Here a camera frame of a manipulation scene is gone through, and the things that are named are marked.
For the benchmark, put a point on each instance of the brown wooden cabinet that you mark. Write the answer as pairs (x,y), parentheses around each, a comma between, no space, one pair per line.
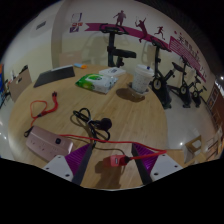
(216,106)

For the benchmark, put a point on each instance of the brown round coaster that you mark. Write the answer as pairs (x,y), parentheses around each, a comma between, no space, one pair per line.
(128,96)

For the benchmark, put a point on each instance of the grey wall sign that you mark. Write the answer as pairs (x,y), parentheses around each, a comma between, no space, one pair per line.
(41,25)

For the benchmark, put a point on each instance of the green wet wipes pack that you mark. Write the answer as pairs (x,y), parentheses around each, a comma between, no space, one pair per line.
(93,81)

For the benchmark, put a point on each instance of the rose pink power strip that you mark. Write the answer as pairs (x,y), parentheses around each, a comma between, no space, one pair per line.
(43,141)

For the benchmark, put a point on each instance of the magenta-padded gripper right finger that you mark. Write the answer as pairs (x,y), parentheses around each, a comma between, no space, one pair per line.
(165,165)

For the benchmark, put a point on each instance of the blue orange small object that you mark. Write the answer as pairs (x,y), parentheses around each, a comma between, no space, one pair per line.
(80,65)

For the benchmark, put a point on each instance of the wooden stool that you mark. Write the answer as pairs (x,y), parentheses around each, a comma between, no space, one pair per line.
(175,155)

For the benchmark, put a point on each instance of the white wall poster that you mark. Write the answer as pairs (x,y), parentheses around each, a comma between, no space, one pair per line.
(76,18)

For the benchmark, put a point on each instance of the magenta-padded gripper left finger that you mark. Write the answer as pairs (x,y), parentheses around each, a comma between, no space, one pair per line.
(56,166)

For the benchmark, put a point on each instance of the black exercise bike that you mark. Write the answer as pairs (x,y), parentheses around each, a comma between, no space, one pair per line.
(160,83)
(111,50)
(183,90)
(196,95)

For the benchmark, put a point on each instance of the white tissue pack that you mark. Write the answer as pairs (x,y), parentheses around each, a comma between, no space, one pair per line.
(111,71)

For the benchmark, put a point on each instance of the light wooden chair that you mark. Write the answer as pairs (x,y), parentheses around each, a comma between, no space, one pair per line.
(193,146)
(215,143)

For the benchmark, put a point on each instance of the purple orange wall poster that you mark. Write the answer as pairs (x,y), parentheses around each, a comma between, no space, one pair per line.
(75,28)

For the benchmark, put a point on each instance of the magenta wall banner decal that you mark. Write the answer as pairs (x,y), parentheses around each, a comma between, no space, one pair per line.
(183,48)

